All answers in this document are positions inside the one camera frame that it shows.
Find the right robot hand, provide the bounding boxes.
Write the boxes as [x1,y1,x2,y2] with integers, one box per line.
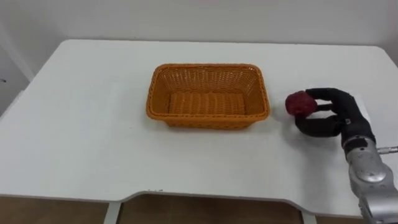
[294,87,377,148]

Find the dark red fruit soft toy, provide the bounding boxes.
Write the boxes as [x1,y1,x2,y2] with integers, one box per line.
[285,90,318,118]

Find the orange woven basket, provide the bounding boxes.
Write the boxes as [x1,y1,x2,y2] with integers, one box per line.
[146,63,271,130]

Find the white desk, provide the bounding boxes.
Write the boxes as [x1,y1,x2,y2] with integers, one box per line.
[0,39,398,224]

